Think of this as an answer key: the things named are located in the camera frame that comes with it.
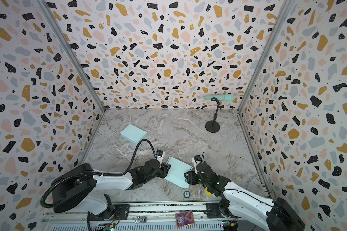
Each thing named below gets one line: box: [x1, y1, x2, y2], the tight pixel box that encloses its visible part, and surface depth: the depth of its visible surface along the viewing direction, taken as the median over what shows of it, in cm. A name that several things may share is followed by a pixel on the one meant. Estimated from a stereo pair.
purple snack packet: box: [175, 210, 195, 229], surface depth 72 cm
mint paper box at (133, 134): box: [120, 123, 147, 144], surface depth 104 cm
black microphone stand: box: [204, 97, 221, 134], surface depth 112 cm
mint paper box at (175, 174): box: [164, 156, 193, 190], surface depth 84 cm
